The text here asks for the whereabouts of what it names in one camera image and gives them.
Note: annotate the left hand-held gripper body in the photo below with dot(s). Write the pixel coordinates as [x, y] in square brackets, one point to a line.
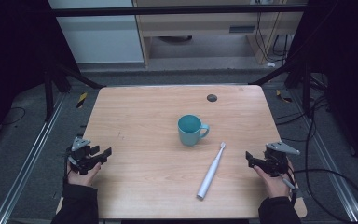
[81, 154]

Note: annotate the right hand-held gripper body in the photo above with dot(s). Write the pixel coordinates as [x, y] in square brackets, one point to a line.
[276, 160]

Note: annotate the person's left hand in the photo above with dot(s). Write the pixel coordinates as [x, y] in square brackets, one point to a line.
[82, 178]

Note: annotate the person's right hand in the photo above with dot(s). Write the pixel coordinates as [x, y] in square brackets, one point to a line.
[275, 183]

